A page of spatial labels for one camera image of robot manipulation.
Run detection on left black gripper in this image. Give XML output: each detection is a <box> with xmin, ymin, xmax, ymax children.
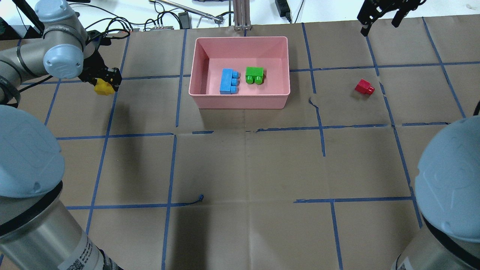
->
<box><xmin>79</xmin><ymin>51</ymin><xmax>122</xmax><ymax>92</ymax></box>

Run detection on yellow toy block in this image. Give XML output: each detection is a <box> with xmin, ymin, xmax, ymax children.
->
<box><xmin>94</xmin><ymin>78</ymin><xmax>115</xmax><ymax>96</ymax></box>

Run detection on red toy block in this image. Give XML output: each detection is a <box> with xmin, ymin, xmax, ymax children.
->
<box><xmin>355</xmin><ymin>79</ymin><xmax>375</xmax><ymax>96</ymax></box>

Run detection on blue toy block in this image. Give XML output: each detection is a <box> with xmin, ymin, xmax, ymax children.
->
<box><xmin>219</xmin><ymin>68</ymin><xmax>240</xmax><ymax>95</ymax></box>

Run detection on green toy block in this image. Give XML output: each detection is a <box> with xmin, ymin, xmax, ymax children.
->
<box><xmin>245</xmin><ymin>66</ymin><xmax>264</xmax><ymax>85</ymax></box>

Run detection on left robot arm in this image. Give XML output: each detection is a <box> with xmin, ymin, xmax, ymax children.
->
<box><xmin>0</xmin><ymin>0</ymin><xmax>122</xmax><ymax>270</ymax></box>

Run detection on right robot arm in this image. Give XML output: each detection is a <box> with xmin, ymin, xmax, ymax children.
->
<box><xmin>367</xmin><ymin>16</ymin><xmax>479</xmax><ymax>270</ymax></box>

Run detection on pink plastic box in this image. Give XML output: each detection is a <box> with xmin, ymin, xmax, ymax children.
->
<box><xmin>189</xmin><ymin>36</ymin><xmax>290</xmax><ymax>109</ymax></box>

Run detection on usb hub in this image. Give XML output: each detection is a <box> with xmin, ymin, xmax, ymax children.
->
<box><xmin>145</xmin><ymin>26</ymin><xmax>174</xmax><ymax>32</ymax></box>
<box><xmin>119</xmin><ymin>27</ymin><xmax>141</xmax><ymax>33</ymax></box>

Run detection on black power adapter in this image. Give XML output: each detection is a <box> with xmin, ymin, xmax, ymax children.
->
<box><xmin>274</xmin><ymin>0</ymin><xmax>292</xmax><ymax>23</ymax></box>

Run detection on metal rod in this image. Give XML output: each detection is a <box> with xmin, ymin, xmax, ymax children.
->
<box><xmin>149</xmin><ymin>0</ymin><xmax>225</xmax><ymax>25</ymax></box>

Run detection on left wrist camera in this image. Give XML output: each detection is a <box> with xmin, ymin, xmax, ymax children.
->
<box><xmin>85</xmin><ymin>30</ymin><xmax>112</xmax><ymax>48</ymax></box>

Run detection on aluminium frame post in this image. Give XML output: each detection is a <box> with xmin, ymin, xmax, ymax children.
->
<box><xmin>232</xmin><ymin>0</ymin><xmax>252</xmax><ymax>31</ymax></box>

